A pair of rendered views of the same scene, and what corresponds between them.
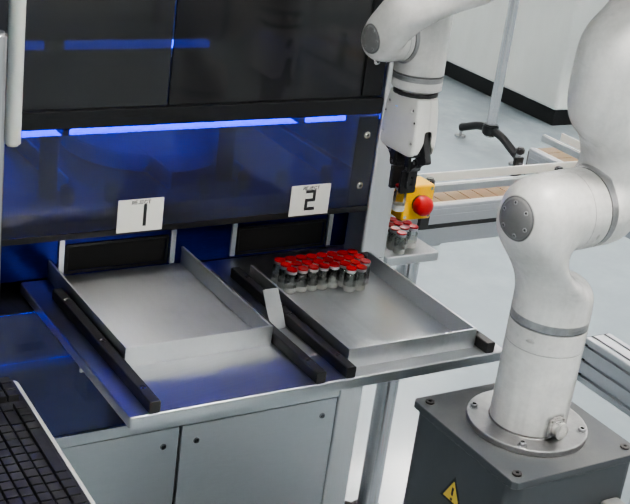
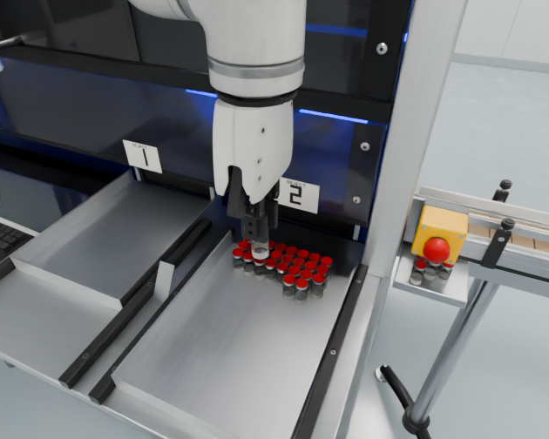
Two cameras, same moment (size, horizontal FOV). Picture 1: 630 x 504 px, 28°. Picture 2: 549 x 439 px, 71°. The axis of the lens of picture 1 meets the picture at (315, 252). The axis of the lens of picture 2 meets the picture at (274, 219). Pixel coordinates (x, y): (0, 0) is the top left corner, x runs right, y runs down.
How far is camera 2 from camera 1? 1.93 m
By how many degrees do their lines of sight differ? 51
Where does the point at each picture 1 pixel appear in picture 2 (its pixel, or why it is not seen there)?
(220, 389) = (9, 332)
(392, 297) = (314, 330)
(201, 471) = not seen: hidden behind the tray
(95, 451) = not seen: hidden behind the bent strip
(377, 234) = (381, 254)
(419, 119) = (215, 138)
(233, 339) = (88, 292)
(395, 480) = (494, 401)
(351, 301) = (268, 310)
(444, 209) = (526, 259)
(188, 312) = (140, 246)
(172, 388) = not seen: outside the picture
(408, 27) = not seen: outside the picture
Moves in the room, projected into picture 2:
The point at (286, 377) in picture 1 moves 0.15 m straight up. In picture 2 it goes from (64, 357) to (23, 294)
